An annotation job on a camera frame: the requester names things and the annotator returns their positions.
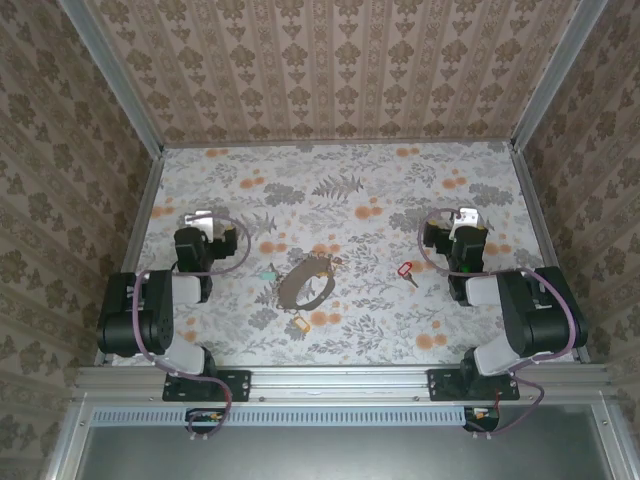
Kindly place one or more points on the silver key with teal tag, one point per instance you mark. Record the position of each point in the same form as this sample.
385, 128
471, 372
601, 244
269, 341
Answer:
268, 275

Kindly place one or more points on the key with red tag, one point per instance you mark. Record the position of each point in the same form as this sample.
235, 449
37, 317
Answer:
404, 269

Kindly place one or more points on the metal band keyring with rings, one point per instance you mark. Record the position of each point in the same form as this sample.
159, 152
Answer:
290, 292

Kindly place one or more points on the key with yellow tag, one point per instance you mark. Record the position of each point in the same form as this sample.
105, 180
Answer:
301, 325

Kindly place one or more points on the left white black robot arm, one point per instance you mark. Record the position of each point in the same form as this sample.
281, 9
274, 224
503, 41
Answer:
150, 320

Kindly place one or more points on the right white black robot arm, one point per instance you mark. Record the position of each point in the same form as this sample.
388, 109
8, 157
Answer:
540, 320

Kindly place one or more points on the black connector board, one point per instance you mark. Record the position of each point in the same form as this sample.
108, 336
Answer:
482, 417
205, 419

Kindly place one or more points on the grey metal panel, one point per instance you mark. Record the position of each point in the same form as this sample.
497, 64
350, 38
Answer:
325, 455

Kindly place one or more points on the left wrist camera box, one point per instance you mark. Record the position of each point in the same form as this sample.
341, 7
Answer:
197, 220

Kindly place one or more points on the aluminium table side rail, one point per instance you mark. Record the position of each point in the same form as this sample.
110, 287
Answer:
144, 210
545, 240

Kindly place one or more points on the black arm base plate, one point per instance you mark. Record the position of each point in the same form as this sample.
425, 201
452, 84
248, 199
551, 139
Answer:
442, 385
237, 385

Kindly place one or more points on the aluminium frame post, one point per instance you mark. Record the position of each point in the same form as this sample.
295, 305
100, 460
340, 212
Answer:
115, 75
556, 75

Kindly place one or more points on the aluminium mounting rail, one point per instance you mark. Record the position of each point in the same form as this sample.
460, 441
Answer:
340, 385

